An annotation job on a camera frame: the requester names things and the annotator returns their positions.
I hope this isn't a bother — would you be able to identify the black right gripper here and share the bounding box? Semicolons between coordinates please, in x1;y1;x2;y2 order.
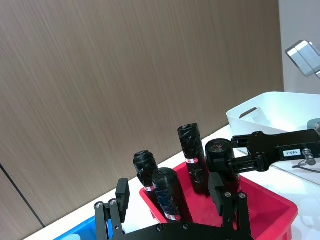
212;128;320;175

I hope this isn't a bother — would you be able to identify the thin dark gripper cable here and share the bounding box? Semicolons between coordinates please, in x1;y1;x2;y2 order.
291;148;320;174

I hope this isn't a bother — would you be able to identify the white plastic bin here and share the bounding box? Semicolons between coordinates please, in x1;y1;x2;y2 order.
225;91;320;141

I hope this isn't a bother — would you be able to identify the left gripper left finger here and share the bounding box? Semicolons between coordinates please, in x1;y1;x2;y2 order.
94;177;131;240

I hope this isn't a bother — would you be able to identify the black bag roll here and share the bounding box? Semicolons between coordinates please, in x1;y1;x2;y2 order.
177;123;210;196
151;167;193;224
132;149;160;201
205;138;241;199

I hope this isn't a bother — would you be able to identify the blue plastic bin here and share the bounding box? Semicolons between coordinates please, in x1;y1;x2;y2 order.
53;215;111;240

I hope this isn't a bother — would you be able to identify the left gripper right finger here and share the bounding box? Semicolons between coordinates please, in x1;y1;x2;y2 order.
208;171;253;237

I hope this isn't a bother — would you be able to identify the red plastic bin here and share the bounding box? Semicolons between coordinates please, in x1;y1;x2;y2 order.
138;161;299;240

